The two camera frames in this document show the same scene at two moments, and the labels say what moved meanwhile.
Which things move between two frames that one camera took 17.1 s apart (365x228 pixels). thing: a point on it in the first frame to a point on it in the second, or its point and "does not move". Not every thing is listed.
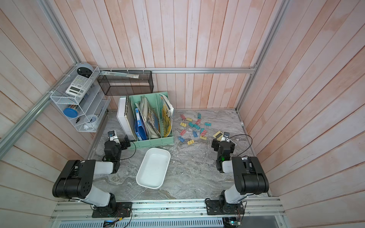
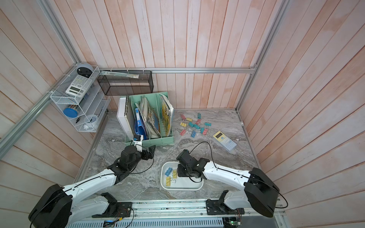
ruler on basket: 120,74 does not move
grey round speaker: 84,69 does not move
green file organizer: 150,117 does not move
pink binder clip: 183,132 does not move
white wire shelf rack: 82,98 does not move
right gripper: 216,144 to 180,172
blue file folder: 139,128 does not move
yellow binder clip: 189,142 to 168,181
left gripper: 123,144 to 151,152
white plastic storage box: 153,171 to 170,180
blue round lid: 70,112 does not move
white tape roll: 90,120 does not move
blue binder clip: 181,139 to 168,171
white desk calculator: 80,86 does not move
